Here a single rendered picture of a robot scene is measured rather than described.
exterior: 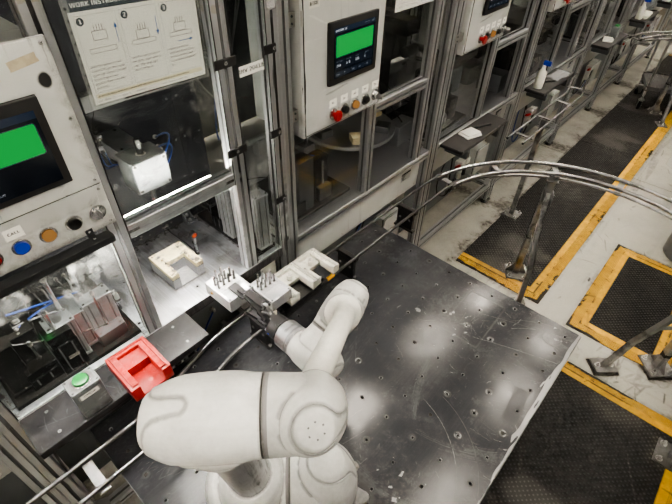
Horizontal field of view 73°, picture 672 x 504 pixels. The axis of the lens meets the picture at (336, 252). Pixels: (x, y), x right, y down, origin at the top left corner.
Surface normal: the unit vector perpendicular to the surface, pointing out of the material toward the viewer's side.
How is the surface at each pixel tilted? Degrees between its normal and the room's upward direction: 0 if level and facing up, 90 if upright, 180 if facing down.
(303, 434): 44
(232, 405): 16
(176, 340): 0
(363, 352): 0
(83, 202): 90
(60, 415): 0
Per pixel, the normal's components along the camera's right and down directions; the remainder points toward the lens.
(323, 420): 0.18, 0.00
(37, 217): 0.74, 0.46
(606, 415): 0.02, -0.74
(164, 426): -0.19, -0.24
